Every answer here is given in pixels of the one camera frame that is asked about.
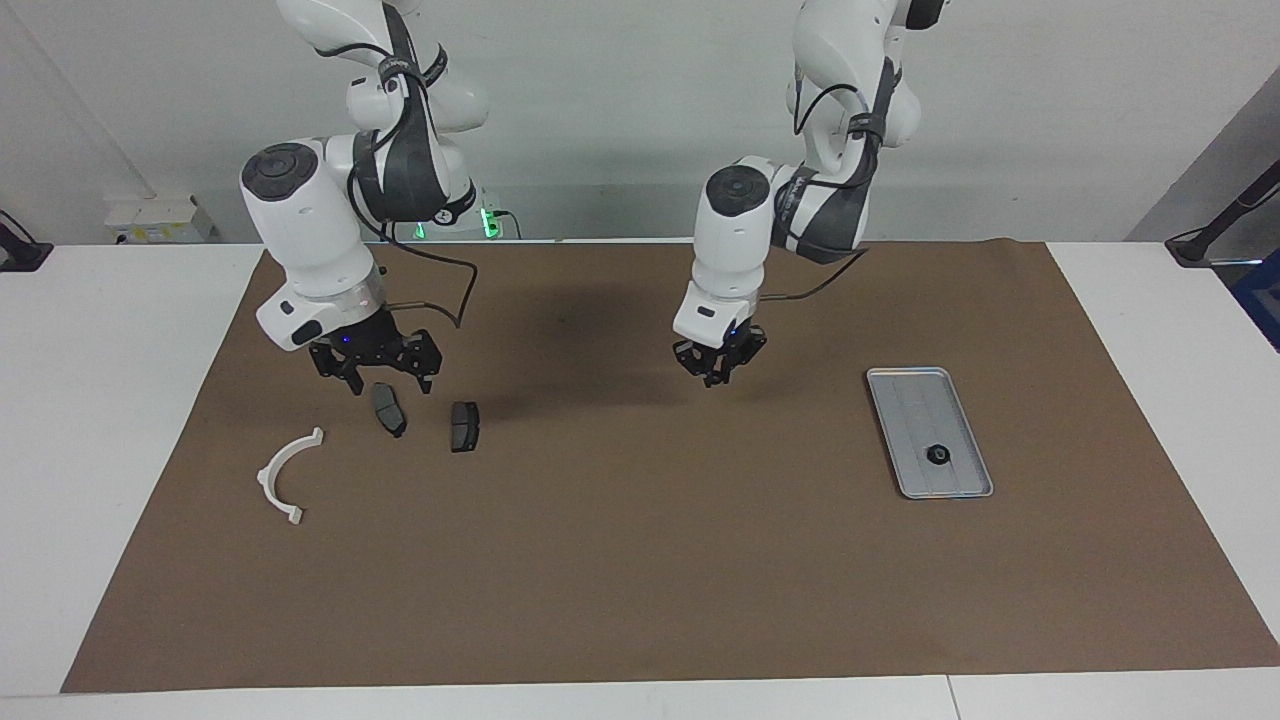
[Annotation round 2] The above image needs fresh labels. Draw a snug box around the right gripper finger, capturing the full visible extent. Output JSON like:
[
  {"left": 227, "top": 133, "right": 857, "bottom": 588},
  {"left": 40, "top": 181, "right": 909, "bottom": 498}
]
[
  {"left": 310, "top": 343, "right": 366, "bottom": 398},
  {"left": 400, "top": 328, "right": 443, "bottom": 394}
]

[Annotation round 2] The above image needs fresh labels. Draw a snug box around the silver metal tray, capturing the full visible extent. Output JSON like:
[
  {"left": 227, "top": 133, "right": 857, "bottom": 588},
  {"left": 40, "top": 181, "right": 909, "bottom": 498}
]
[{"left": 867, "top": 367, "right": 994, "bottom": 499}]

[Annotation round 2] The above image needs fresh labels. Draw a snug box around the long dark brake pad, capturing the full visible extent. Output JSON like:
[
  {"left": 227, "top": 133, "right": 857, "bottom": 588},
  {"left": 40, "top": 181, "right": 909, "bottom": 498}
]
[{"left": 371, "top": 382, "right": 408, "bottom": 439}]

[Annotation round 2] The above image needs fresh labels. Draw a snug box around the brown table mat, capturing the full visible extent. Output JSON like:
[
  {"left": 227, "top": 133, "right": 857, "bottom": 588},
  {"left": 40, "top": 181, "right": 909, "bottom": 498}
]
[{"left": 60, "top": 238, "right": 1280, "bottom": 694}]

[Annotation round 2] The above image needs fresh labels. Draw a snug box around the black clamp stand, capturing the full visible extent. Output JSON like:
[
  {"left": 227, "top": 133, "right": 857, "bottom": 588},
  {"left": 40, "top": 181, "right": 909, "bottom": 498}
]
[{"left": 0, "top": 210, "right": 54, "bottom": 273}]

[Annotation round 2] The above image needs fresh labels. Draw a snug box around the black angled pole stand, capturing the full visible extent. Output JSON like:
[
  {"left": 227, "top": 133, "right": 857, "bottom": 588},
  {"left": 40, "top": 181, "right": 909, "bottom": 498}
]
[{"left": 1165, "top": 160, "right": 1280, "bottom": 267}]

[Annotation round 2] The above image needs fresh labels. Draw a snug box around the blue box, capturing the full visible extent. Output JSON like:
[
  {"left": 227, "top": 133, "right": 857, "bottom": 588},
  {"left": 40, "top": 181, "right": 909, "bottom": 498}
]
[{"left": 1232, "top": 250, "right": 1280, "bottom": 351}]

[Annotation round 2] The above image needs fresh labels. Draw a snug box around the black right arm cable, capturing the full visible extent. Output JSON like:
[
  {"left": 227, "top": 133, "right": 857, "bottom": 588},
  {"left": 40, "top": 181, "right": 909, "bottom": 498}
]
[{"left": 350, "top": 40, "right": 480, "bottom": 329}]

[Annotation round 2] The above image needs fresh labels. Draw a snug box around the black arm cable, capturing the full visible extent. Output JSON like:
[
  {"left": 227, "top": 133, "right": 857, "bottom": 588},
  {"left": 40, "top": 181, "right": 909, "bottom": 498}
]
[
  {"left": 760, "top": 60, "right": 893, "bottom": 301},
  {"left": 350, "top": 40, "right": 480, "bottom": 329}
]

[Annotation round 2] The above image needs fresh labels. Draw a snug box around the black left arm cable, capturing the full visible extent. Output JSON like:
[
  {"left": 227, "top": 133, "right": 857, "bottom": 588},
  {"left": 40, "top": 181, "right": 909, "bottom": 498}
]
[{"left": 760, "top": 60, "right": 893, "bottom": 301}]

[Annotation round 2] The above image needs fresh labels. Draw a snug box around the white curved plastic bracket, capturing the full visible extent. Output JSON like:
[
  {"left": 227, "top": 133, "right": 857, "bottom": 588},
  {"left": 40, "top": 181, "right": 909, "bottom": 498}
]
[{"left": 257, "top": 427, "right": 326, "bottom": 526}]

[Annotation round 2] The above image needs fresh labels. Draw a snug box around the white wall socket box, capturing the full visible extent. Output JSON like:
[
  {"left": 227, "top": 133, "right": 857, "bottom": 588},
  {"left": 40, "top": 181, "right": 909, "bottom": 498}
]
[{"left": 104, "top": 195, "right": 217, "bottom": 245}]

